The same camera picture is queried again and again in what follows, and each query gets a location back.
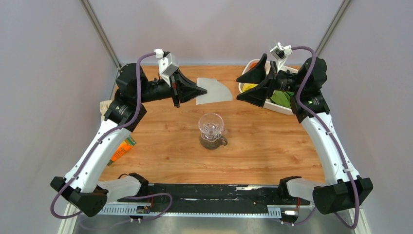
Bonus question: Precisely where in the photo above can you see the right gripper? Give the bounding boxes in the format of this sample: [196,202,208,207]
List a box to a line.
[236,53,304,106]

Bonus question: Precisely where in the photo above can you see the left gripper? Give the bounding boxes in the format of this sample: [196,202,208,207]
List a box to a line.
[135,67,207,108]

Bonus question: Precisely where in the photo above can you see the white paper coffee filter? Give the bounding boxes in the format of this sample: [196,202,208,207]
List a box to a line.
[196,78,233,105]

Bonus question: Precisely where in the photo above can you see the clear glass dripper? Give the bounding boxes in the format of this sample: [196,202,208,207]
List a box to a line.
[198,113,227,142]

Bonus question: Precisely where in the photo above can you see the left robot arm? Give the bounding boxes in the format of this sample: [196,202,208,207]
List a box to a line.
[51,63,207,217]

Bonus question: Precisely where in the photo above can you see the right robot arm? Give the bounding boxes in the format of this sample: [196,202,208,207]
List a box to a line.
[237,54,374,215]

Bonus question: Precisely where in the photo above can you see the glass coffee server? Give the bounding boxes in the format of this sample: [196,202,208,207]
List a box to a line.
[199,131,228,150]

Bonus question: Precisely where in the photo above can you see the yellow toy cabbage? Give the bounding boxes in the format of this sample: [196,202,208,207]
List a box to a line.
[242,83,257,92]

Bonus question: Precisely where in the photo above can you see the white vegetable tray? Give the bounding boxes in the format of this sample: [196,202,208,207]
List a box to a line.
[238,59,299,115]

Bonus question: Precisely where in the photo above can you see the green toy bok choy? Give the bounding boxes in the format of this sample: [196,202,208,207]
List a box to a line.
[269,91,293,109]

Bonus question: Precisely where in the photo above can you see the stack of paper filters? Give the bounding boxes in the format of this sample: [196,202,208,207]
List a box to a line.
[99,100,112,121]

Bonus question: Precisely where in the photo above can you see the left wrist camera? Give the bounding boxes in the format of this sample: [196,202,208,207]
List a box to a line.
[154,49,179,87]

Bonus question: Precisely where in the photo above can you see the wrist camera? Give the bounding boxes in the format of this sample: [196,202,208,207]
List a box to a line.
[154,49,179,87]
[270,42,292,71]

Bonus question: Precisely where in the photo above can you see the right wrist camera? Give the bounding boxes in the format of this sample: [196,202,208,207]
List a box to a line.
[270,42,292,71]

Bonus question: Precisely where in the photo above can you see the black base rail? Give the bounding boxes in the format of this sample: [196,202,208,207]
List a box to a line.
[116,182,310,217]

